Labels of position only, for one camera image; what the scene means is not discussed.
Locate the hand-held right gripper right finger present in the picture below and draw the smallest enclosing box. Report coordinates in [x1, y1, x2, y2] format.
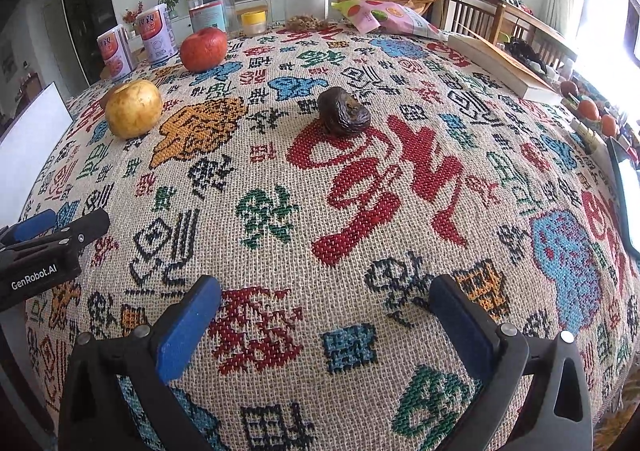
[428, 275, 593, 451]

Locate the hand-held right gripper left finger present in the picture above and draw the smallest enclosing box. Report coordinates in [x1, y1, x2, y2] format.
[59, 275, 223, 451]

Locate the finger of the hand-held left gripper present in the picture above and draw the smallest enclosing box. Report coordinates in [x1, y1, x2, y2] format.
[0, 208, 111, 262]
[0, 209, 57, 244]

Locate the white cardboard box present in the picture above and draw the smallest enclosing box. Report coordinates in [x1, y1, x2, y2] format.
[0, 82, 75, 227]

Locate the yellow apple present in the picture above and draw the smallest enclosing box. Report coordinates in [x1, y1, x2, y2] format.
[104, 79, 164, 140]

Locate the red apple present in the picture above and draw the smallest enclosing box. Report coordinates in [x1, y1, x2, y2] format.
[179, 27, 228, 73]

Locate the dark wrinkled passion fruit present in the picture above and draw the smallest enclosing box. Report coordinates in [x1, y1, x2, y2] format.
[318, 86, 372, 136]

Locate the printed woven blanket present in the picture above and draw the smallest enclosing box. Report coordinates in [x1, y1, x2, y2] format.
[20, 21, 640, 451]

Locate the pink labelled can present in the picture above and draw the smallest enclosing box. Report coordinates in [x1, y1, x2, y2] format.
[135, 3, 179, 64]
[96, 24, 135, 82]

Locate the black smartphone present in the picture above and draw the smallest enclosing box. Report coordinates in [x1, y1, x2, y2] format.
[606, 137, 640, 262]

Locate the red flower vase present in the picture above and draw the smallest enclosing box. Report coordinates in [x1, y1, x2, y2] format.
[122, 1, 146, 26]

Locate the black glass cabinet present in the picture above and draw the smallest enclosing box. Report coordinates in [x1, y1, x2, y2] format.
[59, 0, 108, 86]

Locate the glass jar with gold lid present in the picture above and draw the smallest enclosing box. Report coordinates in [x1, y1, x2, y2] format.
[186, 0, 240, 36]

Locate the paperback book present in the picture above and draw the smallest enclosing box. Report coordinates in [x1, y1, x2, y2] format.
[447, 33, 563, 100]

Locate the small yellow jar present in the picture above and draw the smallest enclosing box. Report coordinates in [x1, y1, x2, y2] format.
[240, 10, 268, 36]

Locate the black bag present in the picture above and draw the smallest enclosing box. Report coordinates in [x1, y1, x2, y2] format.
[505, 38, 551, 74]

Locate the wooden slatted bench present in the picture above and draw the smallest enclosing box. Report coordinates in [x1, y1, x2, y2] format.
[442, 0, 578, 72]

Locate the clear jar with black lid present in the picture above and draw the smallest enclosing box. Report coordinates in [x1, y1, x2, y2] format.
[282, 0, 331, 32]

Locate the pink snack bag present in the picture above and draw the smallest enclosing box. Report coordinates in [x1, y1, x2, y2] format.
[331, 0, 448, 40]

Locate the large window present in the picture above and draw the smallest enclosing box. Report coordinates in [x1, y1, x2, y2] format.
[575, 0, 640, 122]

